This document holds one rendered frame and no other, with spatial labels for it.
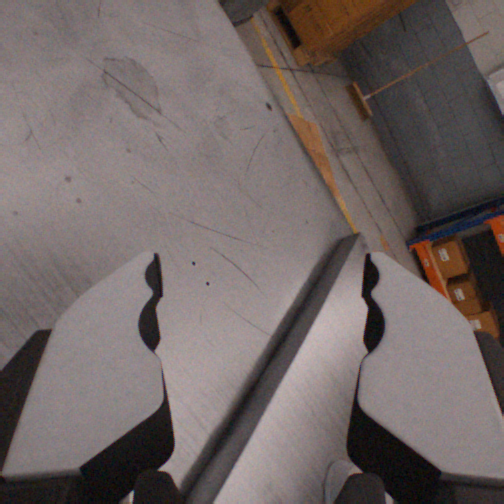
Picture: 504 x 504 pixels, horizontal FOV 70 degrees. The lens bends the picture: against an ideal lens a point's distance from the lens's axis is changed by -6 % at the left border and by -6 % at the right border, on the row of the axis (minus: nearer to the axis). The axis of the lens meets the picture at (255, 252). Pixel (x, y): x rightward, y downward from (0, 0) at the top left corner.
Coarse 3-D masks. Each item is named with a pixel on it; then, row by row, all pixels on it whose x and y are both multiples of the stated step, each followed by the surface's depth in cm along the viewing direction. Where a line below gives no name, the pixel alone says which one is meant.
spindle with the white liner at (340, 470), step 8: (336, 464) 54; (344, 464) 54; (352, 464) 52; (328, 472) 53; (336, 472) 53; (344, 472) 52; (352, 472) 51; (360, 472) 50; (328, 480) 52; (336, 480) 51; (344, 480) 50; (328, 488) 51; (336, 488) 51; (328, 496) 51; (336, 496) 50
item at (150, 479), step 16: (144, 480) 5; (160, 480) 5; (352, 480) 5; (368, 480) 5; (144, 496) 5; (160, 496) 5; (176, 496) 5; (352, 496) 5; (368, 496) 5; (384, 496) 5
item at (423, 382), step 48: (384, 288) 10; (432, 288) 10; (384, 336) 8; (432, 336) 8; (384, 384) 7; (432, 384) 7; (480, 384) 7; (384, 432) 6; (432, 432) 6; (480, 432) 6; (384, 480) 6; (432, 480) 6; (480, 480) 5
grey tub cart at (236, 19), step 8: (224, 0) 175; (232, 0) 178; (240, 0) 179; (248, 0) 183; (256, 0) 202; (264, 0) 215; (224, 8) 183; (232, 8) 183; (240, 8) 195; (248, 8) 208; (256, 8) 222; (232, 16) 200; (240, 16) 215; (248, 16) 233; (232, 24) 219; (240, 24) 237
